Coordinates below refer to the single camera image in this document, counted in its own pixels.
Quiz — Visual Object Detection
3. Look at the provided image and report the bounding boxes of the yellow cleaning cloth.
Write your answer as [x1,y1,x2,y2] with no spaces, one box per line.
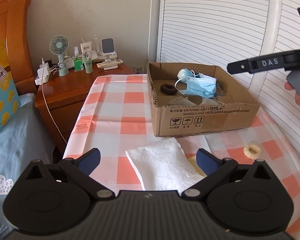
[187,156,207,178]

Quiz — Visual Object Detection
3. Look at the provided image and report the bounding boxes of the white towel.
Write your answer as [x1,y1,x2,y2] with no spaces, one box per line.
[126,138,206,193]

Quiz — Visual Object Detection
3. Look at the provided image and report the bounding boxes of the cream fluffy hair scrunchie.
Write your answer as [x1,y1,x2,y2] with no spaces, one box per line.
[243,144,262,160]

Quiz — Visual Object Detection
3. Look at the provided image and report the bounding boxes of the blue surgical face mask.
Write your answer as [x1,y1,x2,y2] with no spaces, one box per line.
[174,74,217,98]

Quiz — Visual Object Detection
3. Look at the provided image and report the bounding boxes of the dark brown hair scrunchie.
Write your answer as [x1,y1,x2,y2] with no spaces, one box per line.
[160,83,178,95]

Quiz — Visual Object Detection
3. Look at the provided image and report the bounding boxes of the round blue white plush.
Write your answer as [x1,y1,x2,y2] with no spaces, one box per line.
[177,68,196,82]

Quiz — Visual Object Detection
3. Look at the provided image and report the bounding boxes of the small grey cloth pouch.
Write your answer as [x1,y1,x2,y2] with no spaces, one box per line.
[168,96,196,106]

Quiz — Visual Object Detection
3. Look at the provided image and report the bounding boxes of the blue floral sachet bag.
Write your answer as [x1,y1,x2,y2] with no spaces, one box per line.
[215,83,227,98]

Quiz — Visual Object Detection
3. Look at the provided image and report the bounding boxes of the orange white checkered cloth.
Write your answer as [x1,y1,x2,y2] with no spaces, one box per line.
[64,75,300,238]

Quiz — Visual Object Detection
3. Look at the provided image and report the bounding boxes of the wooden nightstand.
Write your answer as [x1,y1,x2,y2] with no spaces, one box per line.
[36,63,133,153]

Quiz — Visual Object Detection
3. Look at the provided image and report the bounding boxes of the brown cardboard box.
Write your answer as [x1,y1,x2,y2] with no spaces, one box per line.
[147,62,260,137]

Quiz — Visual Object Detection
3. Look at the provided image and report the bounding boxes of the light blue bedsheet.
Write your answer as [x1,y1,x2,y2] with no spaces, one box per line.
[0,93,55,239]

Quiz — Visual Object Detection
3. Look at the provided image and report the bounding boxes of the white louvered closet door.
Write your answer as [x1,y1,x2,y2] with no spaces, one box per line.
[157,0,300,159]

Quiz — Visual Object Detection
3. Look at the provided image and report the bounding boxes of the white power strip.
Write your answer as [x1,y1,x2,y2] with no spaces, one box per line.
[35,62,56,86]

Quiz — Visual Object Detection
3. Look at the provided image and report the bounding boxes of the green bottle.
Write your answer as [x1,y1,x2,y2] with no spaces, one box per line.
[82,51,93,74]

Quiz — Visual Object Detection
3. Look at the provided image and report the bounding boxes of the white remote control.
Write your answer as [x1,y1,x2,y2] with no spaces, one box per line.
[97,59,123,70]

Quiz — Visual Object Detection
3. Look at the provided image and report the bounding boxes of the yellow blue snack bag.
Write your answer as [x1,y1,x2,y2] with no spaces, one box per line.
[0,50,21,131]

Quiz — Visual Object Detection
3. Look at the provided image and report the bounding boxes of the phone stand with screen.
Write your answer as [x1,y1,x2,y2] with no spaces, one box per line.
[101,38,116,61]

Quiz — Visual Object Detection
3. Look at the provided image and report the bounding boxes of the green handheld fan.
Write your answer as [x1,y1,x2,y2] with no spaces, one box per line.
[50,35,69,76]

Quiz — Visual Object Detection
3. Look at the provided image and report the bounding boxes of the wooden headboard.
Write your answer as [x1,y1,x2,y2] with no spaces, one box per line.
[0,0,37,95]

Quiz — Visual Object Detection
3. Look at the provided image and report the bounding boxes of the white charging cable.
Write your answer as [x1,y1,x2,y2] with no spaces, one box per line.
[41,57,68,144]

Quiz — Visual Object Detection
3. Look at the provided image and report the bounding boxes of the wall power socket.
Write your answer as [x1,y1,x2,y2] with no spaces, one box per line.
[133,67,144,74]

